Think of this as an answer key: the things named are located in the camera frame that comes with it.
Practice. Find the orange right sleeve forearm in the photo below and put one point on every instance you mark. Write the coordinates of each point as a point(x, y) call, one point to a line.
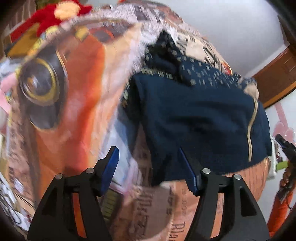
point(278, 214)

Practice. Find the navy patterned garment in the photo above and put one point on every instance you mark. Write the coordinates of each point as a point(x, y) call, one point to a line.
point(185, 104)

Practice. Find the red plush toy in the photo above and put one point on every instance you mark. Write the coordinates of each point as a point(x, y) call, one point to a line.
point(51, 15)

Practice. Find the right hand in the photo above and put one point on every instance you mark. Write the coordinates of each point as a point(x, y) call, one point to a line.
point(286, 175)

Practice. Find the printed newspaper bed sheet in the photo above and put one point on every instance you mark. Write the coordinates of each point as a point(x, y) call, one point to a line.
point(66, 111)

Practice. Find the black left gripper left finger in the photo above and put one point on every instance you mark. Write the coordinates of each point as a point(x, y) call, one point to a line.
point(69, 209)

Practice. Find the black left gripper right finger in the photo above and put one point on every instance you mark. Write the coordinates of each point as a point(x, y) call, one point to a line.
point(226, 209)

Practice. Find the pink wall sticker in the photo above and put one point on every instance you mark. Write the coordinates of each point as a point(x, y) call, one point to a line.
point(281, 126)

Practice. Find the wooden door frame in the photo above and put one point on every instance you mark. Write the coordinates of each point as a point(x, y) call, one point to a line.
point(277, 79)

